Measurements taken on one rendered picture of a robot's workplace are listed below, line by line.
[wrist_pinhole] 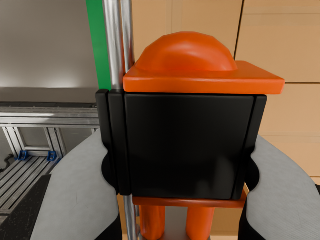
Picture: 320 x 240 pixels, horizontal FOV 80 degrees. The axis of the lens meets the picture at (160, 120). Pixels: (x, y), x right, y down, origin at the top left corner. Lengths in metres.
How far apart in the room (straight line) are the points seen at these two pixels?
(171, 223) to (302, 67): 0.67
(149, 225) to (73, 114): 1.04
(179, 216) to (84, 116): 1.02
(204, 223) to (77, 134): 1.13
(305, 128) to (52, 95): 1.38
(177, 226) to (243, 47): 0.58
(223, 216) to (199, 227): 0.30
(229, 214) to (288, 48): 0.52
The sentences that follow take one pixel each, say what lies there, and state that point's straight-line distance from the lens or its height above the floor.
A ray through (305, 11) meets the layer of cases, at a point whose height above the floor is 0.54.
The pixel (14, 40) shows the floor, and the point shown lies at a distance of 1.49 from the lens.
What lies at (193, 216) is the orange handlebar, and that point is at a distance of 0.17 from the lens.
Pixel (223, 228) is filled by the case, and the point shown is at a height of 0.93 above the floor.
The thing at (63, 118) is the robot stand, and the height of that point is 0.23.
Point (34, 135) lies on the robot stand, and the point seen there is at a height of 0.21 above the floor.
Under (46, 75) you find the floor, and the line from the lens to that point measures 1.43.
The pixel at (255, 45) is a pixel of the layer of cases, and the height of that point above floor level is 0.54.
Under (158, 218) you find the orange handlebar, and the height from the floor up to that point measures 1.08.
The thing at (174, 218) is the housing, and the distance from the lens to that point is 0.20.
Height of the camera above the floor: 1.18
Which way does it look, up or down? 63 degrees down
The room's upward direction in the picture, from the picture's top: 175 degrees counter-clockwise
